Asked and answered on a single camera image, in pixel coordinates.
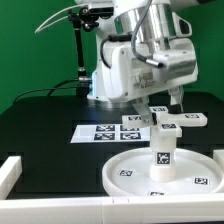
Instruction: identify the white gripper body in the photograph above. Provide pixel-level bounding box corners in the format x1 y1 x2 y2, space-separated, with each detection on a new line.
100 36 198 102

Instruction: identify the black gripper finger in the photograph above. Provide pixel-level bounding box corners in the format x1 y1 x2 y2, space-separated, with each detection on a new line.
132 97 157 126
168 86 184 114

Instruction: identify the white cross-shaped table base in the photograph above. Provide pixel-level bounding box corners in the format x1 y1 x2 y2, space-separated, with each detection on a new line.
122 106 208 133

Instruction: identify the white round table top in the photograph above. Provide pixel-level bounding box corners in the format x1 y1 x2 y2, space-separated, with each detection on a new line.
102 147 224 197

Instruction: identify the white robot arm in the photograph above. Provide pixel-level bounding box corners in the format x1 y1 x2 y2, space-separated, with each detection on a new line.
75 0 211 126

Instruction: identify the white marker tag plate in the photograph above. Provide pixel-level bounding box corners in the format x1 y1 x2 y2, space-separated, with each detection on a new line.
71 124 150 143

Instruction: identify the white right fence block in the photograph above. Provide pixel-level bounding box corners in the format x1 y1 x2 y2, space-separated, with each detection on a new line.
213 149 224 169

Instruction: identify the white fence block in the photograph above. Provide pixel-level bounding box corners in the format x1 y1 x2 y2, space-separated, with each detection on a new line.
213 149 224 169
0 156 22 200

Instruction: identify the white left fence block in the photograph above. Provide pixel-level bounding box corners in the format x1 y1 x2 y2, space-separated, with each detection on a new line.
0 156 22 200

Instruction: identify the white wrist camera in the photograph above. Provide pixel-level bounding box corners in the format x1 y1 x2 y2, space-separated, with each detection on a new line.
152 49 196 82

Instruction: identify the black cable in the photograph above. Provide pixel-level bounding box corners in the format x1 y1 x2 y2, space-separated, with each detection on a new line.
13 78 88 104

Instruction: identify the white front fence rail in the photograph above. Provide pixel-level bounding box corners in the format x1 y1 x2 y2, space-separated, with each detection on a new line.
0 193 224 224

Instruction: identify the white cable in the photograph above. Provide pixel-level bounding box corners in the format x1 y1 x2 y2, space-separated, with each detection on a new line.
34 3 88 35

